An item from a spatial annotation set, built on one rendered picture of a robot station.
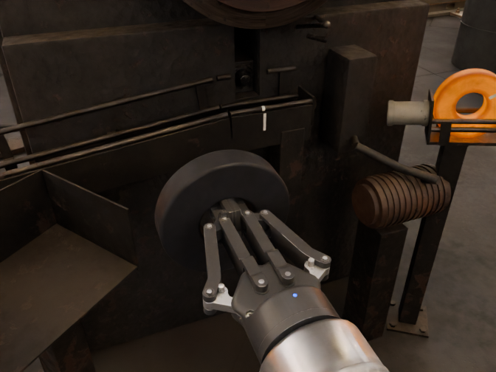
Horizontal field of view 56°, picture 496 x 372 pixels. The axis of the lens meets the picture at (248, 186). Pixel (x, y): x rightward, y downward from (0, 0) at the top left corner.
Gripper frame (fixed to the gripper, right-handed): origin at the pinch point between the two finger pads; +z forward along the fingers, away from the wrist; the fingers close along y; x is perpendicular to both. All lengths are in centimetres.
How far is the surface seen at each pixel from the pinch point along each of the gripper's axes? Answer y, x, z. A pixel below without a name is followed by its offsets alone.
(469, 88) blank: 66, -9, 30
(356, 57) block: 46, -4, 44
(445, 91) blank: 62, -10, 32
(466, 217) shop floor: 122, -86, 61
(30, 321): -25.7, -22.4, 10.7
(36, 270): -24.7, -22.4, 20.8
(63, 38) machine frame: -13, 3, 55
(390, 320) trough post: 61, -83, 28
